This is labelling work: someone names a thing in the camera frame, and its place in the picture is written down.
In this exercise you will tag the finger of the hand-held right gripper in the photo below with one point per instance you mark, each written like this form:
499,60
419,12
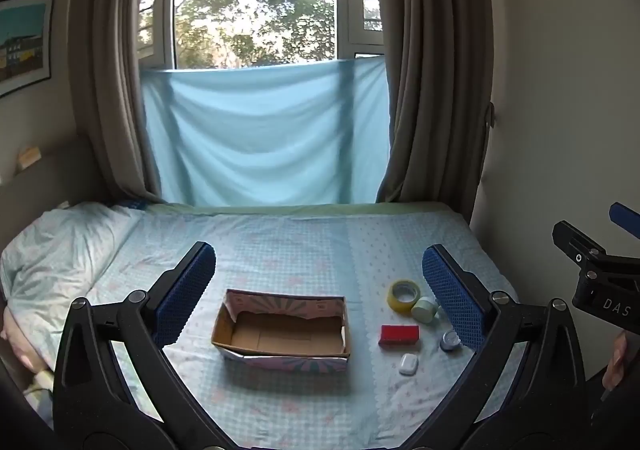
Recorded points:
575,242
625,220

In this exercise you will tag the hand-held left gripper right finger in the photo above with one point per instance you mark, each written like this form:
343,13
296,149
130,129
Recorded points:
452,295

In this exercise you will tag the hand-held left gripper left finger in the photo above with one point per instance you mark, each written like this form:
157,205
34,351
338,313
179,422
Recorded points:
185,290

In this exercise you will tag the pale green cream jar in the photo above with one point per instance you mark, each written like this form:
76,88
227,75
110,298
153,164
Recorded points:
424,309

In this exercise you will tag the yellow tape roll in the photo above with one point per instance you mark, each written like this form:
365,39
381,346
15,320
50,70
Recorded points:
405,297

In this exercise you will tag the small red box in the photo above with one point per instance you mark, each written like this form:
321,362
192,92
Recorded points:
399,334

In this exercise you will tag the cardboard box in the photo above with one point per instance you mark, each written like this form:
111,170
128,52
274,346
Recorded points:
280,330

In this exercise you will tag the person's right hand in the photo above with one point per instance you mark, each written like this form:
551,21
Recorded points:
616,360

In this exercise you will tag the small round silver tin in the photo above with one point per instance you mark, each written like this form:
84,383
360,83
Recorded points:
450,341

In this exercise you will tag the dark blue cloth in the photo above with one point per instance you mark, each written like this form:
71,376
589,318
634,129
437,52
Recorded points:
132,205

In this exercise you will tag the white pillow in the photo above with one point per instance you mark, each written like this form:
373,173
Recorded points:
60,255

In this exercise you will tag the curtain tieback hook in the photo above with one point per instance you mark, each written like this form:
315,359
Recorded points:
492,116

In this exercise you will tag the pink pillow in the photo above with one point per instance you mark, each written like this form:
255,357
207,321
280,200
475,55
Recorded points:
20,337

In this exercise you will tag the light blue hanging cloth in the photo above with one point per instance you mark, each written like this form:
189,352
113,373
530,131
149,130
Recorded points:
260,135

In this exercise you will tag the small beige box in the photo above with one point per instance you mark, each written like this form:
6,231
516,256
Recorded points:
29,156

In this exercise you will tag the brown curtain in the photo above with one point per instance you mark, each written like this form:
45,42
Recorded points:
115,55
430,55

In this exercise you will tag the white window frame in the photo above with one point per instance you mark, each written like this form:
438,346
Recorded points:
167,5

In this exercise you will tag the framed wall picture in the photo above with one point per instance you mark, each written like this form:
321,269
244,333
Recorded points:
22,45

